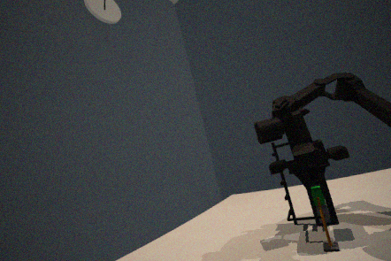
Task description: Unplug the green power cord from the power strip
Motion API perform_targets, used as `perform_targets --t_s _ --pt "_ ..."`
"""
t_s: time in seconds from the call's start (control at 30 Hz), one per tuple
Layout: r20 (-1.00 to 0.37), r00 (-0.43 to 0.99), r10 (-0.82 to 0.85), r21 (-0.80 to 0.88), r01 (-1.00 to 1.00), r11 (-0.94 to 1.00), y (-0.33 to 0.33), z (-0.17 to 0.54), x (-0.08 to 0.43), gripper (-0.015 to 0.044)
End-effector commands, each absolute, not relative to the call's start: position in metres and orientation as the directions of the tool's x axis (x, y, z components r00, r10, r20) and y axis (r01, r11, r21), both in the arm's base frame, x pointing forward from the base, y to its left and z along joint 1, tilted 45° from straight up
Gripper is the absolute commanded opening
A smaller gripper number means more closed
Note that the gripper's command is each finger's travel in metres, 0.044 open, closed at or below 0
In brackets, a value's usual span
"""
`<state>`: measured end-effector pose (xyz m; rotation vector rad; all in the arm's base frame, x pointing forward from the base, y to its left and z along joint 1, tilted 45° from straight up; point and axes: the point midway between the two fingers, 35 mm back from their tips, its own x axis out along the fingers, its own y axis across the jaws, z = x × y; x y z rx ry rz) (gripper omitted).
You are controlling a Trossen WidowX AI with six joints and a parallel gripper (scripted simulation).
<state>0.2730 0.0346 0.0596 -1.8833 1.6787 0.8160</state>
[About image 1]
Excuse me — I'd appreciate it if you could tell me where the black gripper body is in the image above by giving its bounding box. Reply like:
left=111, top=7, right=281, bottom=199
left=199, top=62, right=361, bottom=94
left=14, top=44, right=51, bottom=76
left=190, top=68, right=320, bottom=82
left=269, top=132, right=349, bottom=175

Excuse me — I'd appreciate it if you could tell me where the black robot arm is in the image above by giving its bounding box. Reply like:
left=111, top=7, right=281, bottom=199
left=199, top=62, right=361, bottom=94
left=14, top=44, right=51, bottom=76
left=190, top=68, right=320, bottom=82
left=254, top=73, right=391, bottom=168

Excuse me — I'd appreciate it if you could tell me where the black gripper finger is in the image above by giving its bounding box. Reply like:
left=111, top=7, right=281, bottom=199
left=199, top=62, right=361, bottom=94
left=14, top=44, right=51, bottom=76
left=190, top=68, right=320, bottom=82
left=316, top=162, right=330, bottom=193
left=289, top=167, right=312, bottom=196

